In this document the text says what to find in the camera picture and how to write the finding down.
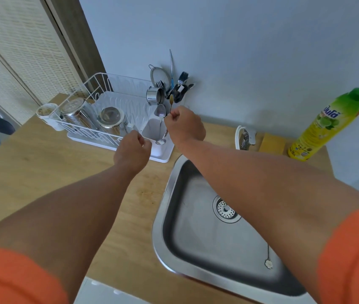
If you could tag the person's left hand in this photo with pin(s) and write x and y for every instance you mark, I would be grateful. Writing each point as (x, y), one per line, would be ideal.
(132, 153)

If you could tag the person's right hand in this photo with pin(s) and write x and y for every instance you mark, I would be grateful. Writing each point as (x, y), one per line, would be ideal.
(185, 128)

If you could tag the white cutlery holder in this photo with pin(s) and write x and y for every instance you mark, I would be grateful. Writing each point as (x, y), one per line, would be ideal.
(157, 151)

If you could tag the silver spoon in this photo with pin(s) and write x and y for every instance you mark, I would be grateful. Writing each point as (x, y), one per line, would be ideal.
(160, 110)
(160, 142)

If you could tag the gold spoon with flower end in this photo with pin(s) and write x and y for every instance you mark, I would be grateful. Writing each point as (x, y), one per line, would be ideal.
(268, 263)
(171, 99)

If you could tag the person's right forearm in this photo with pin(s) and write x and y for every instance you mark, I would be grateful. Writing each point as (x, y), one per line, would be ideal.
(261, 193)

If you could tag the person's left forearm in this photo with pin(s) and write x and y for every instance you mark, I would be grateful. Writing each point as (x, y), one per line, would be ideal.
(65, 224)

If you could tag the small grey kitchen tool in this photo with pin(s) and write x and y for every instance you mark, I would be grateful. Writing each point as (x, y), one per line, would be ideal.
(130, 126)

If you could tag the steel pot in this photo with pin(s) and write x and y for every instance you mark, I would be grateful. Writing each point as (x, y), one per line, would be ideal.
(114, 129)

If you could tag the black plastic utensil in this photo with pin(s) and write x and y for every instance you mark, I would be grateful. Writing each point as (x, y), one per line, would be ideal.
(173, 90)
(191, 86)
(181, 94)

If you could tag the white plastic drainer tray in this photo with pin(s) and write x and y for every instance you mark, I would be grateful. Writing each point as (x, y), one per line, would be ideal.
(166, 156)

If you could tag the silver fork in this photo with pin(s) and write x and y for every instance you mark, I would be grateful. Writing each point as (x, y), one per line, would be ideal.
(160, 84)
(183, 77)

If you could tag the steel mesh strainer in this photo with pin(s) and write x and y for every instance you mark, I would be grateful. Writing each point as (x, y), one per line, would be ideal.
(160, 75)

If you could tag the chrome faucet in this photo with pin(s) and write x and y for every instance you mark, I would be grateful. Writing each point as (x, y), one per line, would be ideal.
(249, 136)

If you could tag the steel container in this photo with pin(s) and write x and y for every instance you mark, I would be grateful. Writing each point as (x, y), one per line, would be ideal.
(76, 115)

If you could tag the yellow sponge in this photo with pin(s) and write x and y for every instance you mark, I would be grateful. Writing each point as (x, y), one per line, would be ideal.
(272, 144)

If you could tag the steel sink drain strainer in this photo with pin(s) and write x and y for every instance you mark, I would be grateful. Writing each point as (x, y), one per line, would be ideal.
(225, 210)

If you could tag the stainless steel sink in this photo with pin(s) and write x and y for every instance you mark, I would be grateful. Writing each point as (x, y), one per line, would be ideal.
(192, 224)

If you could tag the white plastic cup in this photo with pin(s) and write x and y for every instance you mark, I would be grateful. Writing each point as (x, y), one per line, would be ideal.
(46, 115)

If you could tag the brown wooden panel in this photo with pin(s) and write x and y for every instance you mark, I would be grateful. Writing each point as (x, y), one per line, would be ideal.
(71, 37)

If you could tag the yellow dish soap bottle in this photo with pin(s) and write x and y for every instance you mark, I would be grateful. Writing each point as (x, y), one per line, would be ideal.
(322, 129)

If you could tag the beige perforated panel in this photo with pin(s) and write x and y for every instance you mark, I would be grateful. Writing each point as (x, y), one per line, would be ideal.
(18, 50)

